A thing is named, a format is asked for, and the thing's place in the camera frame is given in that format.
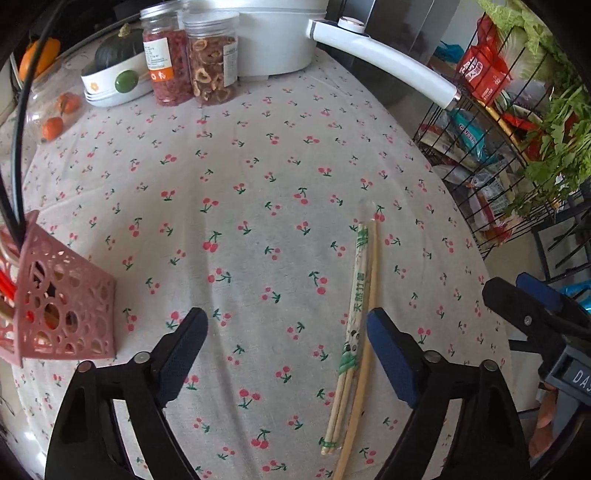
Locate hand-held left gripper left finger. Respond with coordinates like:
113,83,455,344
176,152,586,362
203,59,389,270
45,307,208,480

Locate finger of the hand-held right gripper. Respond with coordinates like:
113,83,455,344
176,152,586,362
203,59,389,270
482,276,571,344
516,272,591,319

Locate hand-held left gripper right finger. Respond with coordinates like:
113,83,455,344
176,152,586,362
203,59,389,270
367,307,534,480

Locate bamboo chopsticks pair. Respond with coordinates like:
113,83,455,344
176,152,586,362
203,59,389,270
320,222,371,457

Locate bare wooden chopstick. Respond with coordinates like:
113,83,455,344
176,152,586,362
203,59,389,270
331,220,380,480

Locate pink perforated utensil holder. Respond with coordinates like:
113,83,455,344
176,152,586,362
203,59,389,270
0,210,117,367

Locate person's right hand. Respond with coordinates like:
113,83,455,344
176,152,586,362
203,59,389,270
529,392,561,457

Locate black metal stool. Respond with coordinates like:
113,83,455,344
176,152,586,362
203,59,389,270
531,194,591,282

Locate green coriander bunch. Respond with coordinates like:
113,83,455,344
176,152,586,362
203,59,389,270
522,83,591,217

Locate blue white snack packet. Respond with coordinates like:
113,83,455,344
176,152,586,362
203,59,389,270
450,111,497,158

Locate cherry print tablecloth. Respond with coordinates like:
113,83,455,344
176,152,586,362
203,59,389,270
0,28,513,480

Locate red snack packet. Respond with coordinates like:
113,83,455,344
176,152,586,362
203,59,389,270
457,16,513,104

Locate napa cabbage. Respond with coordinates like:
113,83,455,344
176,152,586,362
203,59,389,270
480,0,573,70

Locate jar of red berries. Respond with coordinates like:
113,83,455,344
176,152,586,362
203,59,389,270
139,0,194,108

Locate jar of dried fruit rings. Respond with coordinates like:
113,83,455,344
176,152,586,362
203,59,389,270
182,10,241,107

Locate glass jar with wooden lid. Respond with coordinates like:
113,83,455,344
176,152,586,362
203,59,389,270
0,69,88,153

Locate grey refrigerator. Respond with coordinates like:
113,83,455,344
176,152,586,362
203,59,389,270
323,0,481,61

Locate dark green pumpkin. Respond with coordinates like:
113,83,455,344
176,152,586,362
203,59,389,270
95,23,145,72

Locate white electric cooking pot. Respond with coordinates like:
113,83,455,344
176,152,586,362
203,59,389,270
233,0,462,109

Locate large orange with stem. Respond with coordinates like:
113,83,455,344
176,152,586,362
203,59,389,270
18,38,62,81

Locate black wire rack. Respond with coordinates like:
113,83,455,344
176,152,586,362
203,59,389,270
411,14,591,287

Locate white bowl with green handle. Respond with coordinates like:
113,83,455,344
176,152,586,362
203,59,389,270
81,51,155,108

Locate black cable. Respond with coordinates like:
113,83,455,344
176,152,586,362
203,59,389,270
0,0,88,247

